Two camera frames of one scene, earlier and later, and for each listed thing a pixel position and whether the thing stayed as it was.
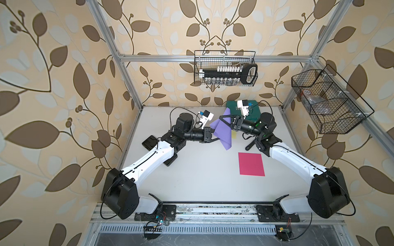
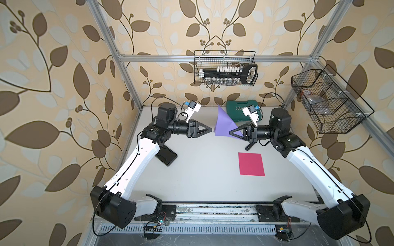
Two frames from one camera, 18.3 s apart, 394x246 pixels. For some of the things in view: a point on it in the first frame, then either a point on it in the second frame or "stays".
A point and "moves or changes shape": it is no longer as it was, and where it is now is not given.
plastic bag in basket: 319,104 stays
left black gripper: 207,139 -> 193,124
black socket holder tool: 247,74 stays
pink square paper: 251,164 stays
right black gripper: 237,123 -> 252,132
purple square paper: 222,130 moves or changes shape
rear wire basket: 207,59 stays
